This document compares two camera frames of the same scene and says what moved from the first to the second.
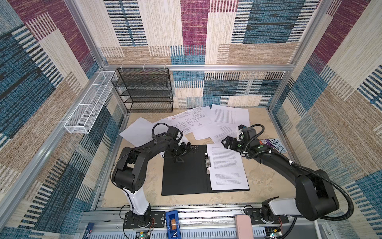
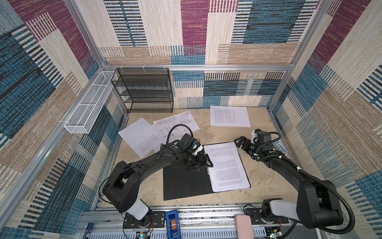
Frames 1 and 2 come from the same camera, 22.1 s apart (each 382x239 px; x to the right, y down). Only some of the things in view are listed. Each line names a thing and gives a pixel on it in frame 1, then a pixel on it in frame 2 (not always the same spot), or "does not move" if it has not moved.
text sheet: x=216 y=133 -> x=229 y=116
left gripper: x=184 y=152 -> x=198 y=165
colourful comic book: x=274 y=143 does not move
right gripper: x=232 y=142 -> x=241 y=140
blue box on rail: x=173 y=228 does not move
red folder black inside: x=192 y=177 does not move
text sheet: x=234 y=116 -> x=228 y=172
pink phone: x=243 y=228 does not move
